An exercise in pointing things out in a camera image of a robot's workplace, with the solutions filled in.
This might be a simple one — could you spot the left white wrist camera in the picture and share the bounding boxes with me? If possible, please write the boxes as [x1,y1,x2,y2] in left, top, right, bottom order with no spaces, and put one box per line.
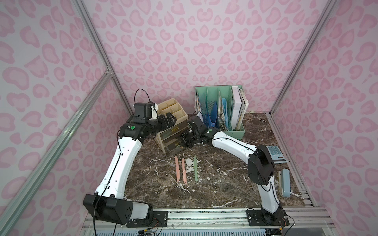
[148,101,158,121]

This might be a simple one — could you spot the grey blue calculator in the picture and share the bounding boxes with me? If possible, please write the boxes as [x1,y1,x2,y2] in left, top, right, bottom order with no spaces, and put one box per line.
[267,146,288,164]

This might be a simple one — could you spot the green file organizer rack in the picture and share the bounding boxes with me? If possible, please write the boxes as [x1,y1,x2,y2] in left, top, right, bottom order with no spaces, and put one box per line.
[195,85,249,140]

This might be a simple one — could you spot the papers in rack left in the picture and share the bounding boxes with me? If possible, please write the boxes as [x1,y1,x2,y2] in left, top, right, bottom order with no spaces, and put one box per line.
[195,92,205,123]

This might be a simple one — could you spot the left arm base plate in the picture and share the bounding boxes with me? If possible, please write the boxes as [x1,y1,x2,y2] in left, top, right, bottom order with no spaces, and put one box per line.
[127,210,168,228]

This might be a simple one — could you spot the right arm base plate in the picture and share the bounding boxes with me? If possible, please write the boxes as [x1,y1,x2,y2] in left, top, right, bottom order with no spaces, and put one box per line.
[246,207,290,228]

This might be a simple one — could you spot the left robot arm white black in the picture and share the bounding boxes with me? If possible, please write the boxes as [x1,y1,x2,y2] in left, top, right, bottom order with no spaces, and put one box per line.
[83,102,177,225]

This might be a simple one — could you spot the aluminium front rail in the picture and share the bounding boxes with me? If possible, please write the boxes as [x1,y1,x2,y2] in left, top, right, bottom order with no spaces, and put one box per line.
[81,206,334,234]

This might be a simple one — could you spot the green knife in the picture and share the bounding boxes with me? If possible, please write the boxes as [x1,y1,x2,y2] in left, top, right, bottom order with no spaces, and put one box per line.
[194,155,199,182]

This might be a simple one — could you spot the pink knife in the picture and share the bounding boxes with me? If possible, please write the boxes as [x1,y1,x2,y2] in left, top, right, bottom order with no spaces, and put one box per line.
[174,156,180,183]
[181,158,188,184]

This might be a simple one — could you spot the drawer with gold handle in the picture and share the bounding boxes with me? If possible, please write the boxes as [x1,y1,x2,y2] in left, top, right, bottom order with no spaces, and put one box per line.
[159,128,188,153]

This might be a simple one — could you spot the blue folder in rack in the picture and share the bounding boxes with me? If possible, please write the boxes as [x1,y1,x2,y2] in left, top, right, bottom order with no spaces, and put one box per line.
[221,97,229,131]

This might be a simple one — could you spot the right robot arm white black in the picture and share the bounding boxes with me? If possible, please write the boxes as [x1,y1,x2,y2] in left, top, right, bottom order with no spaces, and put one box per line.
[180,117,280,224]

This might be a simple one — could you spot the beige desktop drawer organizer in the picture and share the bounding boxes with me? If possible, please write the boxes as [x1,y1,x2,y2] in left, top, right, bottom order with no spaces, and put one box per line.
[155,98,188,150]

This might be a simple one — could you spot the white book in rack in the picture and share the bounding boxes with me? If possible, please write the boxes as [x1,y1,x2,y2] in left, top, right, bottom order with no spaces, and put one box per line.
[230,86,243,130]

